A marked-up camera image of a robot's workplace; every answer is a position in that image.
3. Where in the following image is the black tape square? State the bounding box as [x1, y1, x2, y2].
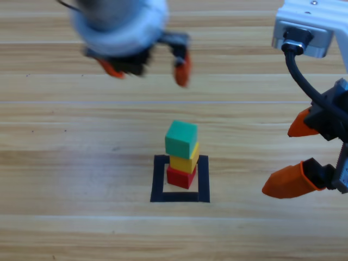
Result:
[150, 154, 211, 203]

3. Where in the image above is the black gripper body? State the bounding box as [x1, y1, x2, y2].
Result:
[84, 32, 190, 78]
[303, 78, 348, 194]

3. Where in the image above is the green wooden cube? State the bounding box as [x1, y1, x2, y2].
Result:
[164, 120, 198, 160]

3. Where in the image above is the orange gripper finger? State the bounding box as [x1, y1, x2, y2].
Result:
[287, 105, 319, 138]
[96, 58, 126, 80]
[173, 51, 192, 88]
[262, 157, 335, 200]

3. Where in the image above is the yellow wooden cube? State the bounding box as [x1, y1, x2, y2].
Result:
[169, 141, 201, 175]

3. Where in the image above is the thick black camera cable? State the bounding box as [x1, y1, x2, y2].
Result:
[281, 28, 348, 120]

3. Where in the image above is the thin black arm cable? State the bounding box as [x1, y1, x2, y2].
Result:
[55, 0, 82, 12]

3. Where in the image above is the red wooden cube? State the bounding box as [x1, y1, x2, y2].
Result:
[166, 165, 197, 189]

